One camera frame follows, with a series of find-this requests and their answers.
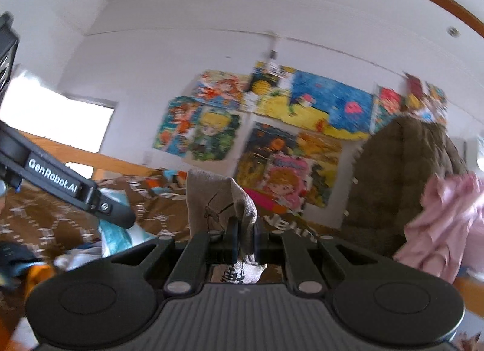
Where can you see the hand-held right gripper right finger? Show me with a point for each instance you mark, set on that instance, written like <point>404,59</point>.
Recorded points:
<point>260,243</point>

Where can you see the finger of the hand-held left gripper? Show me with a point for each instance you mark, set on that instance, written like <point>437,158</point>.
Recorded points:
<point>113,211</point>

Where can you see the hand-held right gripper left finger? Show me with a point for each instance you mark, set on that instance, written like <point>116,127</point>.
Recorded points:
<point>233,239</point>

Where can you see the blue white mask packet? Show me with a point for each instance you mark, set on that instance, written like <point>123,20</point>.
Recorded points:
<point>117,239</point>

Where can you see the beige printed sock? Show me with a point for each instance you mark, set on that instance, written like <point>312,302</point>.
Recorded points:
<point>211,200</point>

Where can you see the dark blue sock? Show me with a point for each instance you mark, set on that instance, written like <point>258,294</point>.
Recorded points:
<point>15,256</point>

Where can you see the brown printed blanket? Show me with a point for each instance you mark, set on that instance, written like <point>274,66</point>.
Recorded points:
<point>37,215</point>

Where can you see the window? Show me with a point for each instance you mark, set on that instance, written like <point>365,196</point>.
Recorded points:
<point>56,120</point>

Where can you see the brown quilted jacket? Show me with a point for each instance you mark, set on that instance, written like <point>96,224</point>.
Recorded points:
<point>389,184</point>

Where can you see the pink garment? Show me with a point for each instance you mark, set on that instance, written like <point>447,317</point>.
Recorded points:
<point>446,222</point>

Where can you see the recessed ceiling light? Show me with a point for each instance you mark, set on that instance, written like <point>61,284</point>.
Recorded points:
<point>452,31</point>

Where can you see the wooden bed rail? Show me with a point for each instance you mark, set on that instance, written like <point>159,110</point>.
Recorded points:
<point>113,164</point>
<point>469,285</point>

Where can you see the pink blond figure wall poster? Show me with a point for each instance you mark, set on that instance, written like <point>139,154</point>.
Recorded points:
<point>287,181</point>

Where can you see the orange and dark wall poster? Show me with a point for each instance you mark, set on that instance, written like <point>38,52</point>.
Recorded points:
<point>264,139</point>

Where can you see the orange-haired girl wall poster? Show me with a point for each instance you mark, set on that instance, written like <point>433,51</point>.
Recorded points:
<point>176,124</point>

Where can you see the blond figure green wall poster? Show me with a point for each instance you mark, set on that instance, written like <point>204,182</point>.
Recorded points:
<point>213,131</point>

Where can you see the red-haired girl wall poster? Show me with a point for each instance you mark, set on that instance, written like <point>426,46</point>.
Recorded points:
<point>219,88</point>

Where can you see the black and yellow wall poster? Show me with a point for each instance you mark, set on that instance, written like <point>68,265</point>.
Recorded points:
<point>268,86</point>

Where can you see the red-haired figure wall poster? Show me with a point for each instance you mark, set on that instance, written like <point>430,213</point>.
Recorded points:
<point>387,107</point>

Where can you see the red and blue wall poster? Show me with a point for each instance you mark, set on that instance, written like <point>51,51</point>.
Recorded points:
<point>427,97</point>

